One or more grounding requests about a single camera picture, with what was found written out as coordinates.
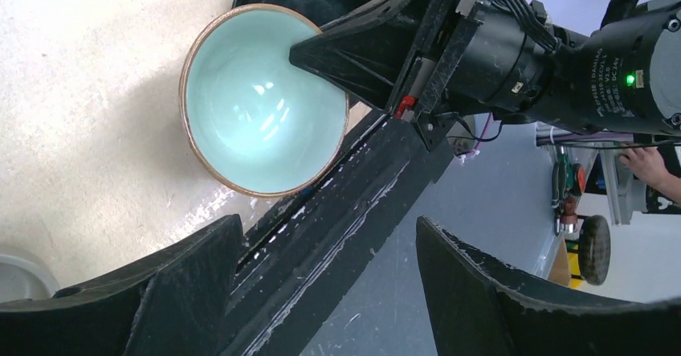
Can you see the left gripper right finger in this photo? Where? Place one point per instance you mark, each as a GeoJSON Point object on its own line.
{"type": "Point", "coordinates": [479, 305]}

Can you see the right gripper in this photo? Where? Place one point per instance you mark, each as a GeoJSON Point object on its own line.
{"type": "Point", "coordinates": [432, 60]}

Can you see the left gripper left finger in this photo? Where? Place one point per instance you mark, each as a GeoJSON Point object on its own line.
{"type": "Point", "coordinates": [171, 302]}

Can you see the celadon green bowl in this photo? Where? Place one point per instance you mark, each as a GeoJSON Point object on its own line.
{"type": "Point", "coordinates": [256, 122]}

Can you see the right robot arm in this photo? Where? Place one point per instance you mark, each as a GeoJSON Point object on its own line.
{"type": "Point", "coordinates": [627, 74]}

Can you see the person's hand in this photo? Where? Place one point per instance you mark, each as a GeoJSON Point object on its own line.
{"type": "Point", "coordinates": [648, 165]}

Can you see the wheeled cart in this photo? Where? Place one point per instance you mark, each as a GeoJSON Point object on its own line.
{"type": "Point", "coordinates": [584, 251]}

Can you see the small grey cup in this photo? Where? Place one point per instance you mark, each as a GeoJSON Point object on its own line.
{"type": "Point", "coordinates": [25, 278]}

